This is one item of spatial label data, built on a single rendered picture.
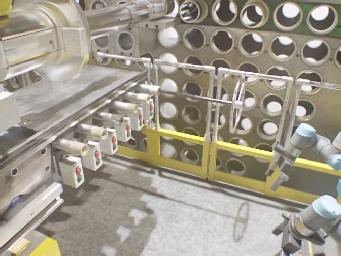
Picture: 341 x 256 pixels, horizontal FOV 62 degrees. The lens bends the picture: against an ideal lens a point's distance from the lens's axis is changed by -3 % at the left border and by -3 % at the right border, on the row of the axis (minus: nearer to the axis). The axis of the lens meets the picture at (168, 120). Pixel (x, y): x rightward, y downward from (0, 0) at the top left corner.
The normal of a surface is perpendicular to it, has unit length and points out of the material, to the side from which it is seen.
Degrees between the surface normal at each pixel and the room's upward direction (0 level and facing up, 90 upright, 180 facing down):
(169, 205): 0
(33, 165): 90
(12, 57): 90
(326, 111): 90
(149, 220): 0
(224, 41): 90
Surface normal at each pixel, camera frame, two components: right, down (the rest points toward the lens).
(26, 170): 0.91, 0.19
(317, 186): -0.40, 0.42
